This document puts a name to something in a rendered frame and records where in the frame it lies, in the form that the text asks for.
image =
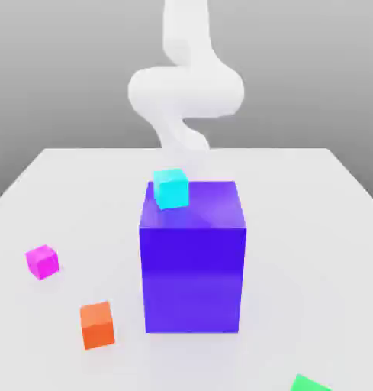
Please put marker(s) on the small green cube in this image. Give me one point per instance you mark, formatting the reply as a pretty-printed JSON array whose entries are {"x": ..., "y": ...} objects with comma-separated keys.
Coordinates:
[{"x": 308, "y": 385}]

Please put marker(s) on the small orange cube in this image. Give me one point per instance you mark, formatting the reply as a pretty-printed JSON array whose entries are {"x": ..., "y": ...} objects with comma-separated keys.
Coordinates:
[{"x": 97, "y": 327}]

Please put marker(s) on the small magenta cube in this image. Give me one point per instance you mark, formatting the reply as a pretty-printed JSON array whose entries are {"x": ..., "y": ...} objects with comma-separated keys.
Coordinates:
[{"x": 42, "y": 262}]

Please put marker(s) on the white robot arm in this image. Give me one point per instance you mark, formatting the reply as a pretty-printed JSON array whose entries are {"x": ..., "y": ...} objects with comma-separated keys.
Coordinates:
[{"x": 186, "y": 91}]

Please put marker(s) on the large purple box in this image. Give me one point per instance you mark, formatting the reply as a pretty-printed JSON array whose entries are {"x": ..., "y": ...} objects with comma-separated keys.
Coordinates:
[{"x": 192, "y": 275}]

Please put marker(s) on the small cyan cube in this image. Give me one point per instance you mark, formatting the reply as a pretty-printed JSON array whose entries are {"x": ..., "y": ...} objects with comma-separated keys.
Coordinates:
[{"x": 171, "y": 189}]

